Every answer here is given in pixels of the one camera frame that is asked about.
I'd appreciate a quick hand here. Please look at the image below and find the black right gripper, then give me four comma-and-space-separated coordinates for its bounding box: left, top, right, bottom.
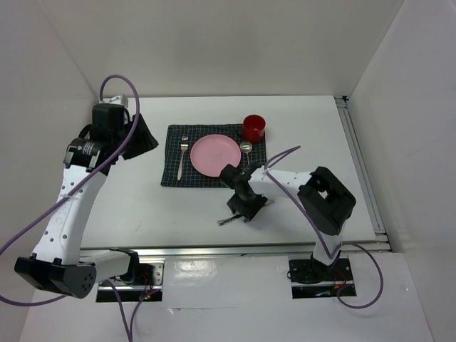
227, 192, 269, 222

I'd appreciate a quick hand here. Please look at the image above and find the dark checked cloth napkin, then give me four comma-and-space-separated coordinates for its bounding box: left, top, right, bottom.
160, 123, 268, 189

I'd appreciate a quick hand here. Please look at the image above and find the silver knife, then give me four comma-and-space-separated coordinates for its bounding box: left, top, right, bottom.
217, 199, 274, 226

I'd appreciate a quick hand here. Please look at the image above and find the silver fork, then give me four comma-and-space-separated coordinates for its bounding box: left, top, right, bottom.
177, 136, 189, 181

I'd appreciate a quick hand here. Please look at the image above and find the silver spoon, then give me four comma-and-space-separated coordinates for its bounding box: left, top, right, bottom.
239, 140, 253, 165

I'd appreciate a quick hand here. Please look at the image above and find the pink plate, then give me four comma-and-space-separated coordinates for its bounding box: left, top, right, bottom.
190, 134, 242, 177

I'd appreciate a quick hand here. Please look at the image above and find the red mug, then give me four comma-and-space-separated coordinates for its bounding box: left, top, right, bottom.
242, 115, 266, 144

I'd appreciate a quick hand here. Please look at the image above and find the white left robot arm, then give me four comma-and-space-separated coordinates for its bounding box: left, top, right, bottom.
14, 95, 158, 299

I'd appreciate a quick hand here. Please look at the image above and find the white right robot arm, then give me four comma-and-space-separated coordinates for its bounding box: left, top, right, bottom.
219, 165, 356, 279

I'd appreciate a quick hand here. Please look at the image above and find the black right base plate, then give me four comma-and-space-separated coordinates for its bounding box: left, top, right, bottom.
286, 258, 353, 285

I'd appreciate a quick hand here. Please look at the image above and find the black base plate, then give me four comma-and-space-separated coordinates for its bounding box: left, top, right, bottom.
286, 258, 353, 285
98, 261, 165, 291

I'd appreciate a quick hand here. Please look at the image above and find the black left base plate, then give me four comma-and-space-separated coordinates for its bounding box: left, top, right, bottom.
98, 261, 165, 291

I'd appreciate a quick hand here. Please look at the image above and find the aluminium right rail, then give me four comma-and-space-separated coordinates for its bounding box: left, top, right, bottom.
334, 96, 387, 235

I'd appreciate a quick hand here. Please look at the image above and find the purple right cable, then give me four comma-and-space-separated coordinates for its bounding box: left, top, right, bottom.
265, 145, 385, 308

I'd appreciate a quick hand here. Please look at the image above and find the purple cable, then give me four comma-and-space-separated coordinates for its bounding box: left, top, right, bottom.
0, 73, 152, 341
265, 145, 385, 308

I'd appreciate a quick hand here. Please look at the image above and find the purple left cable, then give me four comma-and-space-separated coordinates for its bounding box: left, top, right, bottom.
0, 73, 152, 341

